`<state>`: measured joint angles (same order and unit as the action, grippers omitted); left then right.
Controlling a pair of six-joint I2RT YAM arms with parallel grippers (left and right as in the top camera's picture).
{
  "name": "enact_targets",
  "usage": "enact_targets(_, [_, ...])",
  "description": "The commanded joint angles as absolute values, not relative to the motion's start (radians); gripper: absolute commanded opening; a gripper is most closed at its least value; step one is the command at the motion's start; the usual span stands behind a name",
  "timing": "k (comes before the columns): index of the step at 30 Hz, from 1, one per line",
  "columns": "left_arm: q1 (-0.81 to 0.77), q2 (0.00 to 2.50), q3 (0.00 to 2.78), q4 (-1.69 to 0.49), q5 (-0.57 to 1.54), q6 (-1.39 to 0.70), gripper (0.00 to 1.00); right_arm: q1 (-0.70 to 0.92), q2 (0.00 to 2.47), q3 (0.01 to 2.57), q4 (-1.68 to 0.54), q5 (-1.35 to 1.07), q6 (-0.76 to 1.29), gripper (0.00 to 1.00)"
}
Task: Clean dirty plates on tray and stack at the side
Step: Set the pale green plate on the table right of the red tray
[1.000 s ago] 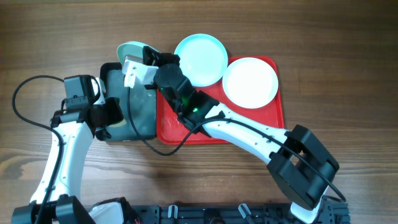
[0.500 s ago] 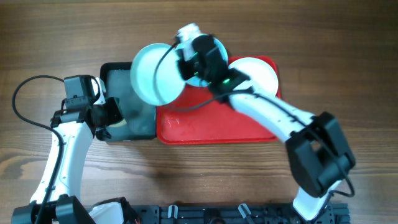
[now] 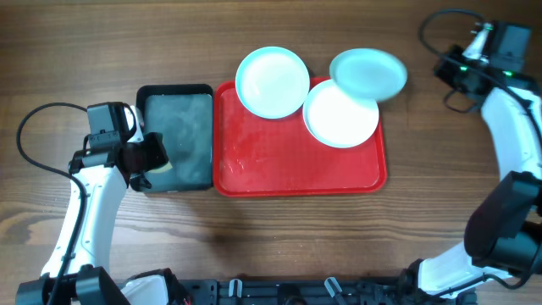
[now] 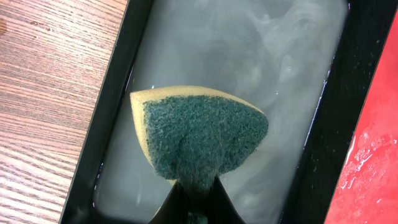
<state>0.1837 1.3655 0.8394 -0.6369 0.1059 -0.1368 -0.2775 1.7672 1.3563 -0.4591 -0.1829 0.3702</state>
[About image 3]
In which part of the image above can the black water tray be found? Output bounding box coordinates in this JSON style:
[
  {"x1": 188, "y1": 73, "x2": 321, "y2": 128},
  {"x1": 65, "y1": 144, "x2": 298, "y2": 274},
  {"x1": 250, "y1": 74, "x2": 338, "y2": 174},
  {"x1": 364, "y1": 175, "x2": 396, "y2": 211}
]
[{"x1": 130, "y1": 84, "x2": 213, "y2": 192}]

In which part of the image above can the white plate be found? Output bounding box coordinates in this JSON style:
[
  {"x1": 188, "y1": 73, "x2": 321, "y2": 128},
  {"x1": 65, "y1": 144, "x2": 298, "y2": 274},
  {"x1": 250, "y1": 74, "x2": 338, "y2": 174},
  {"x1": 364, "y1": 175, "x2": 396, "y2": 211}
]
[{"x1": 302, "y1": 80, "x2": 379, "y2": 148}]

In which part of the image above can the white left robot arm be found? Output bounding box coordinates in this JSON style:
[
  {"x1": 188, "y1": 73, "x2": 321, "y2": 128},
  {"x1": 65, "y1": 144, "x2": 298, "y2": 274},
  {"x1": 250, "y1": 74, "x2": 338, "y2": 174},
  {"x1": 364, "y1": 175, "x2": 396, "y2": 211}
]
[{"x1": 41, "y1": 132, "x2": 169, "y2": 278}]

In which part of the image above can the yellow green sponge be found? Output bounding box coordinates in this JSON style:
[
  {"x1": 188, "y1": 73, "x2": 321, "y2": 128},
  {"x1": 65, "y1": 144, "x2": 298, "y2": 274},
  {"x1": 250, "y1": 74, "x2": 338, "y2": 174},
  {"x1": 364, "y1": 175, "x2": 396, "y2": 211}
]
[{"x1": 147, "y1": 162, "x2": 173, "y2": 174}]

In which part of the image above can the red plastic tray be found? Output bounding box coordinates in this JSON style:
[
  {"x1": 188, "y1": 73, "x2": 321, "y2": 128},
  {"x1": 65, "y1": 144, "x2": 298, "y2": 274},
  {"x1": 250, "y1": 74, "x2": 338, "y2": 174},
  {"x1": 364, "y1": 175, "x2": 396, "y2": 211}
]
[{"x1": 213, "y1": 80, "x2": 388, "y2": 197}]

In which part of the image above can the light green plate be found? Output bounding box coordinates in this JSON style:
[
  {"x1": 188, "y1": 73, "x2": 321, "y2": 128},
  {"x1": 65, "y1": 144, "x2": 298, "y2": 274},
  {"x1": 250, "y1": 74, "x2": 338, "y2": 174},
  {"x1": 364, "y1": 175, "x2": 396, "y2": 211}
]
[
  {"x1": 329, "y1": 48, "x2": 408, "y2": 102},
  {"x1": 235, "y1": 47, "x2": 310, "y2": 119}
]

